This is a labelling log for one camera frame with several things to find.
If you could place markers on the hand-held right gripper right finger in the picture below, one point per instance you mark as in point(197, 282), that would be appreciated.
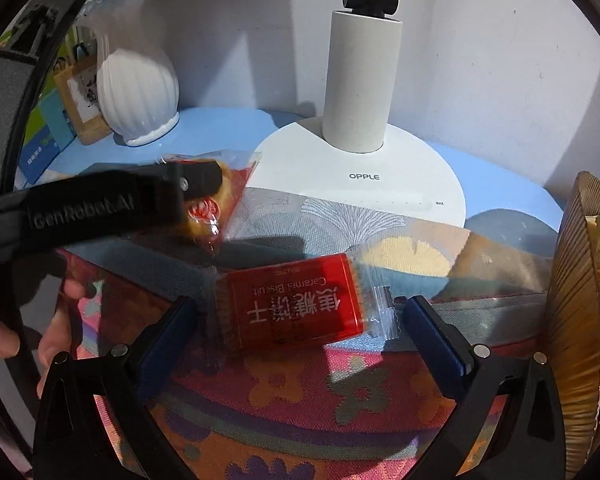
point(435, 345)

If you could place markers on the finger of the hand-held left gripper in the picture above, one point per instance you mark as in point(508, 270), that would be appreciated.
point(202, 177)

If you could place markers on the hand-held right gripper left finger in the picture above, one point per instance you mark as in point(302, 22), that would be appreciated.
point(167, 350)

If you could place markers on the clear pastry packet red label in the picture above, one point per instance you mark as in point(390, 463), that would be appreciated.
point(230, 195)

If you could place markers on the red biscuit packet white print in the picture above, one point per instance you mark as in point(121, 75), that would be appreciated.
point(290, 305)

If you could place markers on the person's left hand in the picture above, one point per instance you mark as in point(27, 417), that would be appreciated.
point(0, 340)

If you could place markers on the small blue booklet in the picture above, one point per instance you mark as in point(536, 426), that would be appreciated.
point(55, 120)

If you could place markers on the bamboo pen holder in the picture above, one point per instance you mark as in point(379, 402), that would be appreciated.
point(82, 110)

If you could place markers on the white ribbed vase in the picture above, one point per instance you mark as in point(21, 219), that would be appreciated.
point(137, 90)

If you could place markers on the floral woven cloth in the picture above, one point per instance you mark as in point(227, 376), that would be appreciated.
point(300, 410)

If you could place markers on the white desk lamp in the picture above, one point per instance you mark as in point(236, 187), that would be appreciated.
point(365, 175)

